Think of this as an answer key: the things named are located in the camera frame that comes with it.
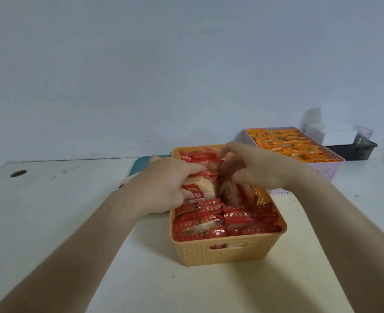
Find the black plastic tray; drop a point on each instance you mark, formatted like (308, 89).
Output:
(353, 152)

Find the person's right hand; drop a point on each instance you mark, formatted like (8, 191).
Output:
(267, 169)

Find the pile of orange snack packets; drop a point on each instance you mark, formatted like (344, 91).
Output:
(291, 145)

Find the person's left hand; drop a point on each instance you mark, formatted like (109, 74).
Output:
(156, 185)

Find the person's right forearm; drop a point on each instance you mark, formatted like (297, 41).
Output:
(351, 237)

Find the clear plastic cup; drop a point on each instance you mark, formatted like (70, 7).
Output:
(365, 135)

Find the orange woven plastic basket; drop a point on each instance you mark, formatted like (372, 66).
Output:
(231, 254)

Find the person's left thumb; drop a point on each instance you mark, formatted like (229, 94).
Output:
(192, 168)

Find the person's left forearm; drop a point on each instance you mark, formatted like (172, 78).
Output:
(77, 254)

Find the red and clear snack packet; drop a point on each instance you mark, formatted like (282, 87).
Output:
(236, 193)
(202, 189)

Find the pink woven plastic basket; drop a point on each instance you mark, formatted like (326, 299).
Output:
(334, 171)

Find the pile of red snack packets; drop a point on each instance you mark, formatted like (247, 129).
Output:
(237, 221)

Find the white cardboard box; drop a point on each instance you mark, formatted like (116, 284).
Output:
(337, 135)

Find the person's right fingers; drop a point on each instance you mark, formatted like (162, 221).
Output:
(232, 149)

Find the teal plastic tray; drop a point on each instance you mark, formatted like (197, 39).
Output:
(139, 164)

